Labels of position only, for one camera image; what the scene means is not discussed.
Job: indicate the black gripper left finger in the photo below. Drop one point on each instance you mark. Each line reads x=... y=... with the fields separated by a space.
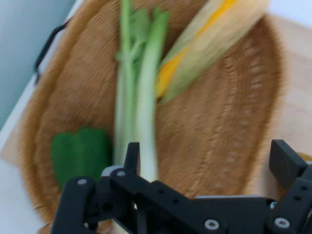
x=126 y=187

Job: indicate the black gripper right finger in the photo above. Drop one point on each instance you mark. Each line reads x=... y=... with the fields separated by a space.
x=285 y=165

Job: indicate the green bell pepper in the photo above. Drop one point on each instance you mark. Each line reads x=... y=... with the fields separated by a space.
x=78 y=153

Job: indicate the brown woven wicker basket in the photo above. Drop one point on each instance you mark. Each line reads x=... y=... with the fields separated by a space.
x=214 y=122

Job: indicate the green and white leek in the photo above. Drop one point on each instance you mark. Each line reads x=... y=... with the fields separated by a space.
x=143 y=102

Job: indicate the corn cob with husk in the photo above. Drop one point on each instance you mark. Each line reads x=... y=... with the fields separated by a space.
x=202 y=46

